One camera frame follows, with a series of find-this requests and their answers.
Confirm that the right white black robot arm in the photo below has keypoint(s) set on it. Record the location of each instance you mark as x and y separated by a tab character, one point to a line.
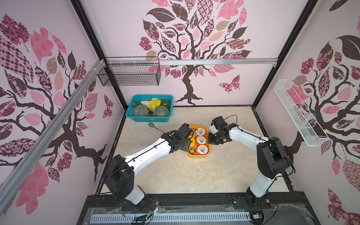
272	159

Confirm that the aluminium rail on wall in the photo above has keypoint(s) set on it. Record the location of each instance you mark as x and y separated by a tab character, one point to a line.
31	158
197	61

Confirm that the white wire wall shelf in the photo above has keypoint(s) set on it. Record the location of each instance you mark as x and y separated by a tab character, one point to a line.
305	121

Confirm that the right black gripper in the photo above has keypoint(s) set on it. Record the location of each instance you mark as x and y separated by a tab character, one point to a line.
215	137

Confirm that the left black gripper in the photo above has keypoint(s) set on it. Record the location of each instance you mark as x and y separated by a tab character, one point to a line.
186	146

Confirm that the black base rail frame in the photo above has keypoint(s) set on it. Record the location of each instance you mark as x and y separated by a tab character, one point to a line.
277	208

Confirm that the yellow black tape roll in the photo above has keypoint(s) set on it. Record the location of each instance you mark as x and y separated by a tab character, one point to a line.
192	151

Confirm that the yellow white vegetable toy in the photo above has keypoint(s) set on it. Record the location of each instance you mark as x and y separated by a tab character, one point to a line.
152	104

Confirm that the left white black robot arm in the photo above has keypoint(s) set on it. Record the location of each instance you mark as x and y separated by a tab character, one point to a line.
120	175

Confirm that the aluminium rail on left wall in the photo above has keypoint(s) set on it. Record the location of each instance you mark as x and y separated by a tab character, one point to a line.
31	158

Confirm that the green round fruit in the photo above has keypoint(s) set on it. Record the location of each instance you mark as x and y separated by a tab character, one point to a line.
166	103

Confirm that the small spoon with red handle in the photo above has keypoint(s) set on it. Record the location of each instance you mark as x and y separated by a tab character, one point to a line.
153	126

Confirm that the aluminium rail on back wall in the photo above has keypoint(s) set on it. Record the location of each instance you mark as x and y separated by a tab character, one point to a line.
197	61

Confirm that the orange white sealing tape roll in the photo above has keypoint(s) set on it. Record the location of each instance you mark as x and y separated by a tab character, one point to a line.
201	140
202	150
200	132

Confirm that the green pumpkin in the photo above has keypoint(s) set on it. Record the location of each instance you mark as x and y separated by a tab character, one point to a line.
161	111
140	111

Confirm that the green pumpkin left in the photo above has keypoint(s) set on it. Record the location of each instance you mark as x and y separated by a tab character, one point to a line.
140	111

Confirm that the white slotted cable duct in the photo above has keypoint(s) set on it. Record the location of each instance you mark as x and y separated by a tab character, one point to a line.
102	219

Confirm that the green pumpkin right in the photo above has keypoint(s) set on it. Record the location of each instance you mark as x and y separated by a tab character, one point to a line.
161	111

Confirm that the black wire wall basket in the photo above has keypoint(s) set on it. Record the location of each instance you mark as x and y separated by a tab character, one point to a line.
131	71

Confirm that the teal plastic basket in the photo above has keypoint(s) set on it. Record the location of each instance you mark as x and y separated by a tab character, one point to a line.
136	99

